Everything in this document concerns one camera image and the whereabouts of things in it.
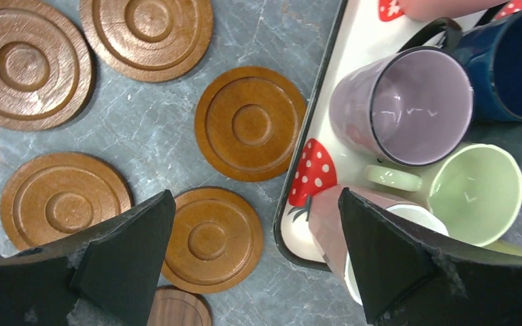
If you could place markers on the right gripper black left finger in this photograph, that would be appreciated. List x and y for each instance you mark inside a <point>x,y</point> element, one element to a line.
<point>112,267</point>

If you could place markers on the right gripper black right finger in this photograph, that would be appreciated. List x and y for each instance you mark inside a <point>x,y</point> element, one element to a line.
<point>410,275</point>

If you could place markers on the dark walnut coaster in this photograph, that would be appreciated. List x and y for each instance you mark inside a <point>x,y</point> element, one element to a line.
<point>172,306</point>

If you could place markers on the brown grooved wooden coaster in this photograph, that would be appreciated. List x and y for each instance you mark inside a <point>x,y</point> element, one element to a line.
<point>216,241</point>
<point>248,121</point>
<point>46,70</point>
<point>148,40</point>
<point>58,194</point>

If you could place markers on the white strawberry print tray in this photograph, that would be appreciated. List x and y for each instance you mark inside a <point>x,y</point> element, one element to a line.
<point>363,32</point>

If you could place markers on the pale pink white mug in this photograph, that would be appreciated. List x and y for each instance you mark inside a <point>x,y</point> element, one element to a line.
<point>326,229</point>

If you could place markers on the light green mug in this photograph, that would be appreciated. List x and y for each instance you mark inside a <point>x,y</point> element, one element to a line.
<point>476,191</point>

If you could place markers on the lilac mug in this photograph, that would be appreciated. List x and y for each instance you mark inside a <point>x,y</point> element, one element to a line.
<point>411,108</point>

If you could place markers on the dark blue mug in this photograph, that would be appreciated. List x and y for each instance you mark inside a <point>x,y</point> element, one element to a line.
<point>492,57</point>

